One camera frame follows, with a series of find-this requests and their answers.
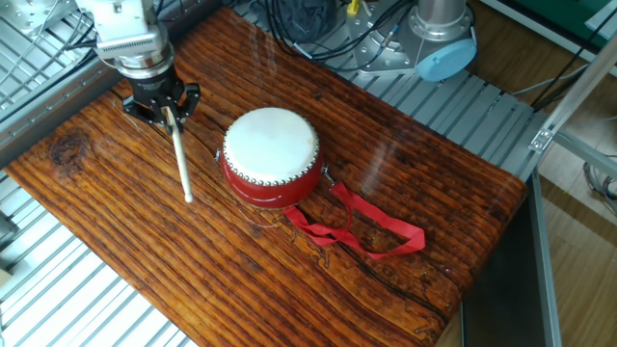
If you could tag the red drum with white skin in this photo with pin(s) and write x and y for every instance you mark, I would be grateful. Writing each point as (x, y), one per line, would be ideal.
(270, 144)

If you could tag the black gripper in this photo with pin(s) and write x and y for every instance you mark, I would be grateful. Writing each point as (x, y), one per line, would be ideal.
(156, 87)

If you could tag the brown wooden board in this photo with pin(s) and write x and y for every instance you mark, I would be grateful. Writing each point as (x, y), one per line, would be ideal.
(241, 250)

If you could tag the dark grey side panel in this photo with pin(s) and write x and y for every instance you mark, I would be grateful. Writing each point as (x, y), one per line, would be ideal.
(506, 289)

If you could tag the silver robot mounting plate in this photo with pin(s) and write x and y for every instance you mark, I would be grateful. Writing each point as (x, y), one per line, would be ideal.
(376, 53)

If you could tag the pale wooden drumstick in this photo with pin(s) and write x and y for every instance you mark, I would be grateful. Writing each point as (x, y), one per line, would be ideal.
(180, 159)

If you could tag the dark grey cloth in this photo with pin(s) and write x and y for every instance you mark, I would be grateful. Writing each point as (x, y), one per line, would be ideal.
(308, 12)

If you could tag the aluminium frame post with bracket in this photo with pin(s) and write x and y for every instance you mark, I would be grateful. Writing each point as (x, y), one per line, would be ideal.
(578, 87)

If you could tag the silver perforated plate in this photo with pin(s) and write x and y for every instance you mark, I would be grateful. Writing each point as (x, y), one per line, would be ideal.
(29, 12)

